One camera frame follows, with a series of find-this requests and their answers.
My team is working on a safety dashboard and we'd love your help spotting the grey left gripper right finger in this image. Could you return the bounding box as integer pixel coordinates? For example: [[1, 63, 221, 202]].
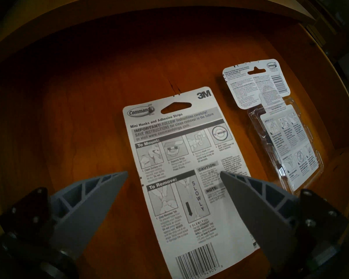
[[220, 171, 349, 271]]

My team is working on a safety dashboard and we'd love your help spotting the small clear Command blister package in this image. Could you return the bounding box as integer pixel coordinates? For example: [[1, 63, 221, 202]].
[[222, 59, 324, 192]]

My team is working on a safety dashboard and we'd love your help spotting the orange wooden end table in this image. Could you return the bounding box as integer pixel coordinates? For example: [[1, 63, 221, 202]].
[[0, 0, 319, 78]]

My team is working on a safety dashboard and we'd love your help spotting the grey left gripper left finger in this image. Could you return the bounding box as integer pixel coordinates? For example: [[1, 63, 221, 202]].
[[0, 171, 129, 258]]

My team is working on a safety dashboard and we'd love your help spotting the large Command hooks card package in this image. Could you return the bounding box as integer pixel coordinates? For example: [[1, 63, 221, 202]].
[[122, 86, 261, 279]]

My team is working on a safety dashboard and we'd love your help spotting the wooden drawer with metal handle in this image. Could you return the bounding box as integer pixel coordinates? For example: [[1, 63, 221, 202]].
[[0, 8, 349, 279]]

